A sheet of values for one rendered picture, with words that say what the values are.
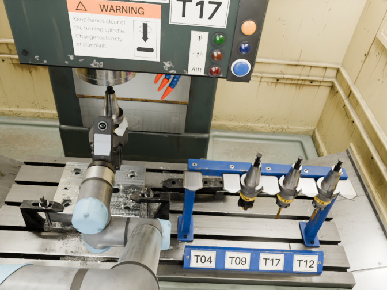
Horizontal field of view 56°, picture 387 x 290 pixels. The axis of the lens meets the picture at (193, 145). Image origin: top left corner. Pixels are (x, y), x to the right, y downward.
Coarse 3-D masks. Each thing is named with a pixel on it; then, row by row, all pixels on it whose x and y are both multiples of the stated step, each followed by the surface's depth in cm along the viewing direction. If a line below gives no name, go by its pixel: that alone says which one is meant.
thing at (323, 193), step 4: (320, 180) 104; (316, 184) 103; (320, 184) 102; (320, 188) 101; (336, 188) 102; (320, 192) 102; (324, 192) 101; (328, 192) 101; (332, 192) 101; (336, 192) 101; (320, 196) 102; (324, 196) 102; (328, 196) 102; (332, 196) 102
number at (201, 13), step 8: (200, 0) 60; (208, 0) 60; (216, 0) 60; (224, 0) 60; (192, 8) 60; (200, 8) 60; (208, 8) 60; (216, 8) 60; (224, 8) 60; (192, 16) 61; (200, 16) 61; (208, 16) 61; (216, 16) 61
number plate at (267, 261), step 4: (260, 256) 115; (264, 256) 115; (268, 256) 115; (272, 256) 115; (276, 256) 115; (280, 256) 115; (260, 260) 115; (264, 260) 115; (268, 260) 115; (272, 260) 115; (276, 260) 115; (280, 260) 115; (260, 264) 115; (264, 264) 115; (268, 264) 115; (272, 264) 115; (276, 264) 115; (280, 264) 115; (260, 268) 115; (264, 268) 115; (268, 268) 115; (272, 268) 115; (276, 268) 115; (280, 268) 115
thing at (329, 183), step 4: (332, 168) 98; (328, 172) 100; (332, 172) 98; (336, 172) 97; (340, 172) 97; (328, 176) 99; (332, 176) 98; (336, 176) 98; (324, 180) 101; (328, 180) 99; (332, 180) 99; (336, 180) 99; (324, 184) 101; (328, 184) 100; (332, 184) 99; (336, 184) 100; (324, 188) 101; (328, 188) 100; (332, 188) 100
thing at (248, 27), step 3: (246, 21) 62; (249, 21) 62; (252, 21) 62; (243, 24) 62; (246, 24) 62; (249, 24) 62; (252, 24) 62; (255, 24) 62; (243, 27) 62; (246, 27) 62; (249, 27) 62; (252, 27) 62; (255, 27) 62; (243, 30) 63; (246, 30) 62; (249, 30) 62; (252, 30) 62; (246, 33) 63; (249, 33) 63
